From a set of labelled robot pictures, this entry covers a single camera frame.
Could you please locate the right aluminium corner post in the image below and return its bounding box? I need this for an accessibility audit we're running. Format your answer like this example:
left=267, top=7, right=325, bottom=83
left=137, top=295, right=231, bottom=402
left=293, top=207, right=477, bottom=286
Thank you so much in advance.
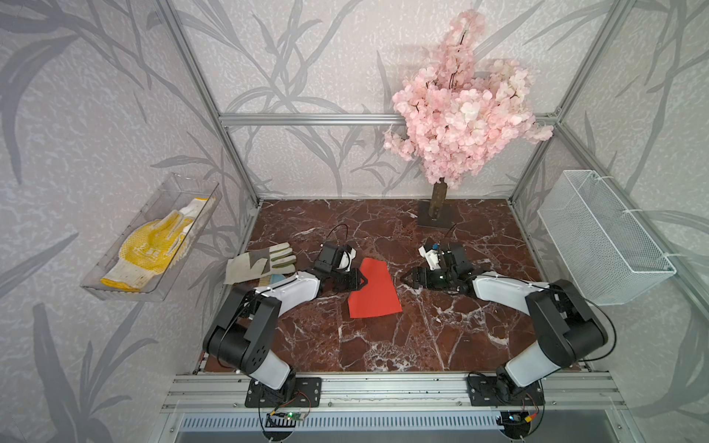
left=508, top=0, right=635, bottom=206

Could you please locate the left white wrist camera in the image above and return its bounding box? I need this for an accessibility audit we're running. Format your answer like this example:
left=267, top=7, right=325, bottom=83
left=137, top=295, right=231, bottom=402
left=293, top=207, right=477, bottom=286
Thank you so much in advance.
left=337, top=245, right=356, bottom=271

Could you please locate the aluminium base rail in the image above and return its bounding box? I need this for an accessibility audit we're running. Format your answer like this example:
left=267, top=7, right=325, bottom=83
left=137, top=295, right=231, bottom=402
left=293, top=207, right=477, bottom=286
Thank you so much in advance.
left=160, top=371, right=628, bottom=413

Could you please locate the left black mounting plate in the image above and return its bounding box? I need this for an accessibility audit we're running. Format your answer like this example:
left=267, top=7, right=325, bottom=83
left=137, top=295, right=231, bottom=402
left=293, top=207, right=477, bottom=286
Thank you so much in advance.
left=245, top=377, right=322, bottom=408

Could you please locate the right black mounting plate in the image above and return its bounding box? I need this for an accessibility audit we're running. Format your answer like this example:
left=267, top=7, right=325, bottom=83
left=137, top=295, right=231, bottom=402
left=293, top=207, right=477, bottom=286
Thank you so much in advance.
left=466, top=373, right=546, bottom=407

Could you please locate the white grey work glove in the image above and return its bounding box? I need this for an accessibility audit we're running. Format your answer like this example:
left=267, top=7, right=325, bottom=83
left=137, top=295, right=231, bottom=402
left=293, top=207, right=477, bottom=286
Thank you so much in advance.
left=225, top=243, right=297, bottom=284

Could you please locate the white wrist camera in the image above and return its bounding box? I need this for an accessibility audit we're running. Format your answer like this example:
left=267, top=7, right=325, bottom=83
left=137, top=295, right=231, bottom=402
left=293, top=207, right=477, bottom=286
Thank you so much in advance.
left=418, top=243, right=441, bottom=271
left=337, top=245, right=356, bottom=271

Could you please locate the right circuit board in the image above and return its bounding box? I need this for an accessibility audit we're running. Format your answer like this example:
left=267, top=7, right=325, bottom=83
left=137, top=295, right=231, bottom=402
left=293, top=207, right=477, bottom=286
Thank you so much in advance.
left=497, top=411, right=538, bottom=427

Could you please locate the circuit board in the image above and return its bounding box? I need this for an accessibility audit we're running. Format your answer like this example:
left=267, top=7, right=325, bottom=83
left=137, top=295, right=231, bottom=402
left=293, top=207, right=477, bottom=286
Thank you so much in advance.
left=265, top=411, right=311, bottom=428
left=497, top=411, right=538, bottom=427

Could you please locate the horizontal aluminium back bar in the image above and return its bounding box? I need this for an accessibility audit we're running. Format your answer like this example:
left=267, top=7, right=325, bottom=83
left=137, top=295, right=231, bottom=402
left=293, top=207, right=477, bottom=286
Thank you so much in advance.
left=219, top=114, right=405, bottom=127

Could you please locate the white wire mesh basket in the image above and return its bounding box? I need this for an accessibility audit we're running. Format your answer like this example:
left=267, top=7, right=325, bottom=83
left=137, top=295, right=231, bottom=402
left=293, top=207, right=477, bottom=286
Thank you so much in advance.
left=538, top=170, right=676, bottom=306

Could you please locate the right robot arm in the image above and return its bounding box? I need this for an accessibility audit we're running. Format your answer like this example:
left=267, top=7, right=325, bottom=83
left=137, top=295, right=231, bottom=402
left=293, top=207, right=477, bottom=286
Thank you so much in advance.
left=401, top=244, right=609, bottom=404

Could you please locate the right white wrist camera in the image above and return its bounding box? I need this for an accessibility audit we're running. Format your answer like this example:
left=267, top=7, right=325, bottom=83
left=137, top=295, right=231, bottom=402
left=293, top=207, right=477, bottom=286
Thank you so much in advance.
left=418, top=243, right=441, bottom=271

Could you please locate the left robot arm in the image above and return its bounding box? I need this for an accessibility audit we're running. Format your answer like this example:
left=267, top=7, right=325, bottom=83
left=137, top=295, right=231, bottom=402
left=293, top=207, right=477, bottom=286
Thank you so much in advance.
left=203, top=243, right=367, bottom=398

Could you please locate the left circuit board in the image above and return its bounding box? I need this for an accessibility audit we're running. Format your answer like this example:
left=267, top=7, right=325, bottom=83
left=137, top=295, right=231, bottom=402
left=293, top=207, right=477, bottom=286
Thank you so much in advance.
left=265, top=411, right=311, bottom=428

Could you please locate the black mounting plate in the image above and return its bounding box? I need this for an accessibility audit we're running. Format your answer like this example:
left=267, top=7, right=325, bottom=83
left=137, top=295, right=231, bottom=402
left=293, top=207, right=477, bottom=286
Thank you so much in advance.
left=245, top=377, right=322, bottom=408
left=466, top=373, right=546, bottom=407

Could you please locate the clear plastic wall tray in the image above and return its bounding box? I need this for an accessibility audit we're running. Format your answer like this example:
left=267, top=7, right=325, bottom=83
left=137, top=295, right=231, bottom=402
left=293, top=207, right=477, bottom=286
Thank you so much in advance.
left=81, top=173, right=223, bottom=302

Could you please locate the aluminium frame corner post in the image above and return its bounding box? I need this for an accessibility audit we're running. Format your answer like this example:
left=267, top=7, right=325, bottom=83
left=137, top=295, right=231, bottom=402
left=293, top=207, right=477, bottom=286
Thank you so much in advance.
left=156, top=0, right=260, bottom=206

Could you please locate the pink cherry blossom tree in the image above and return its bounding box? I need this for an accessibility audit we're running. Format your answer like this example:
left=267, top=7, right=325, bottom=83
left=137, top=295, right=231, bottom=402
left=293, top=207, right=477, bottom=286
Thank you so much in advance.
left=383, top=9, right=553, bottom=228

